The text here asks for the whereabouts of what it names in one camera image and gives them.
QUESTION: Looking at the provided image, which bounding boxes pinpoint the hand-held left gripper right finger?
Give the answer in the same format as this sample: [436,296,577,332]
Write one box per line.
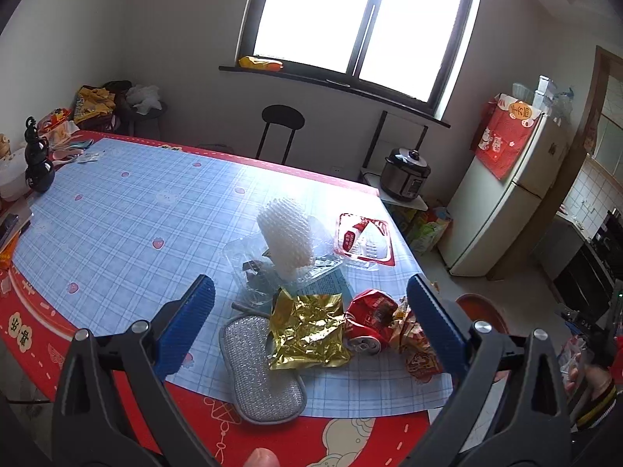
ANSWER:
[404,274,572,467]

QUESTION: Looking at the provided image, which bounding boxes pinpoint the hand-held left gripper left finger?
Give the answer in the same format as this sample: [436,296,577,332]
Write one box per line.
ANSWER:
[51,274,220,467]

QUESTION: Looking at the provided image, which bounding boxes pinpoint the clear plastic container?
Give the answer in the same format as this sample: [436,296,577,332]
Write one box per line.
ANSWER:
[223,214,344,305]

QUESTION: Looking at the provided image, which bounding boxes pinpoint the red white plastic package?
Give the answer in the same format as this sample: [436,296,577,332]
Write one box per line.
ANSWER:
[334,212,396,268]

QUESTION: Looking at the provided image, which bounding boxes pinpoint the white foam net sleeve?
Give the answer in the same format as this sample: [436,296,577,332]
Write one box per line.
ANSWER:
[256,197,315,278]

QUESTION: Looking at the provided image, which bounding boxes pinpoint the person's right hand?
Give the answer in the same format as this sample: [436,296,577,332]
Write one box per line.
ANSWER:
[567,364,597,396]

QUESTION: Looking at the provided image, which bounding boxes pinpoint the person's left hand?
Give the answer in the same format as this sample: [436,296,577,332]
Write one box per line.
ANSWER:
[243,449,279,467]

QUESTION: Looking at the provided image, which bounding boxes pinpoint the red orange snack wrapper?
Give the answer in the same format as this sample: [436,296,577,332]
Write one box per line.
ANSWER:
[389,297,454,386]

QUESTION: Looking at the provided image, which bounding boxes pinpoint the red round stool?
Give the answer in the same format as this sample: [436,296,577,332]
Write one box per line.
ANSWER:
[455,293,509,337]

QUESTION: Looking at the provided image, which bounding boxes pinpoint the dark kitchen cabinet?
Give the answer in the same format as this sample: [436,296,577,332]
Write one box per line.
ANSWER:
[552,209,623,324]

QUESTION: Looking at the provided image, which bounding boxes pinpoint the crushed red can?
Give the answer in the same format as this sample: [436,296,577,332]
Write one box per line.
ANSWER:
[343,288,402,353]

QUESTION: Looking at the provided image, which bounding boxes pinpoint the small dark wrapper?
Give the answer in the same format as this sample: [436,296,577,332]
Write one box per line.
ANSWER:
[242,260,273,284]

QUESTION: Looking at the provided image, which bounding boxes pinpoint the silver scrub pad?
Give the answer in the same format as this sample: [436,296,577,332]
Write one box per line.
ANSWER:
[220,302,308,425]

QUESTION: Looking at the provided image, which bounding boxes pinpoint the colourful floor bags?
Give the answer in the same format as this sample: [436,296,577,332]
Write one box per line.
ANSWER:
[394,202,453,254]

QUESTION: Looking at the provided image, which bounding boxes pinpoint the blue paper leaflet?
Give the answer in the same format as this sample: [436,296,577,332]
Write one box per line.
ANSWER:
[306,270,356,300]

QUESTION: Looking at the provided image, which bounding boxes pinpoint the cream refrigerator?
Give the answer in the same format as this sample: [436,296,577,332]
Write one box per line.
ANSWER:
[438,92,571,278]

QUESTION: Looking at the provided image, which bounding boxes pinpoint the gold foil wrapper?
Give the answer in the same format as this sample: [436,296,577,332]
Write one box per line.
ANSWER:
[268,291,354,373]

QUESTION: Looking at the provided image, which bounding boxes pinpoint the small white table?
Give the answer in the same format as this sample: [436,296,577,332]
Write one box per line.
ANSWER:
[360,168,429,212]

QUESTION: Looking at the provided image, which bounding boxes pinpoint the electric pressure cooker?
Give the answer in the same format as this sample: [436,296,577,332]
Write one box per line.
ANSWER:
[380,147,432,201]

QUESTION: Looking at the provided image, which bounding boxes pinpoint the red fridge cover cloth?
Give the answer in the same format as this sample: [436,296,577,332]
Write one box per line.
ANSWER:
[470,95,547,181]

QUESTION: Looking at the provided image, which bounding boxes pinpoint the black round side table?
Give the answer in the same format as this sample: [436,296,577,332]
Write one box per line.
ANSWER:
[114,100,169,140]

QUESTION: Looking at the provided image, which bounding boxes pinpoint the black gourd-shaped bottle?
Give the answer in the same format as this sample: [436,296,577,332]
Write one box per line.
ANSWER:
[24,117,55,193]

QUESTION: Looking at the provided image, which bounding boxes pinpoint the white round pot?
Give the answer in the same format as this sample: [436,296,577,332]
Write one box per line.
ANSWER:
[0,146,37,201]

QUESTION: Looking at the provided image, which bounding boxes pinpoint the black round stool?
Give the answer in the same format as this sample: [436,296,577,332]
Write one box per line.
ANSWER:
[255,104,306,165]

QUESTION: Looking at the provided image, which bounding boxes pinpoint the white plastic bag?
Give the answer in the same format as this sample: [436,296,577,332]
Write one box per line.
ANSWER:
[125,84,162,113]

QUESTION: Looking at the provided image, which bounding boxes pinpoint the yellow bag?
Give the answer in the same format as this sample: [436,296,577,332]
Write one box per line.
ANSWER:
[73,85,118,125]

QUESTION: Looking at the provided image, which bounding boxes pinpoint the red snack bag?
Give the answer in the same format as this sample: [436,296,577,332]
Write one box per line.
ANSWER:
[38,108,79,146]

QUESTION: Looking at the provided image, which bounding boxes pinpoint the dark cloth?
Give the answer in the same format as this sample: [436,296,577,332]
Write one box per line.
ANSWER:
[104,80,133,104]

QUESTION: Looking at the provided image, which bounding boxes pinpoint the white cardboard box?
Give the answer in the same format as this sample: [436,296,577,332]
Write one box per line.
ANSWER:
[533,75,558,108]

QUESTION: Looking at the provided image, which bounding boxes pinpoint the yellow orange packet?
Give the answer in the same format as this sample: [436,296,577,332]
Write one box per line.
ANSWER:
[238,55,284,73]

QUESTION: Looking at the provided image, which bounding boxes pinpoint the dark windowsill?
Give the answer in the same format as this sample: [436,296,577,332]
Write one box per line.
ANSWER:
[219,65,451,130]

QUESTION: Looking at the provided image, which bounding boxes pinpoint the dark-framed window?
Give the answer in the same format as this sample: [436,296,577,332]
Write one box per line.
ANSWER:
[236,0,486,122]

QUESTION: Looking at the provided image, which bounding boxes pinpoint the black metal frame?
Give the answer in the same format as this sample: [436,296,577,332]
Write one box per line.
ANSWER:
[363,110,430,183]

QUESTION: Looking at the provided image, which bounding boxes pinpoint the wooden door frame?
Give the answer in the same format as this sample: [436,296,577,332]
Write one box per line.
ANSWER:
[499,45,623,280]

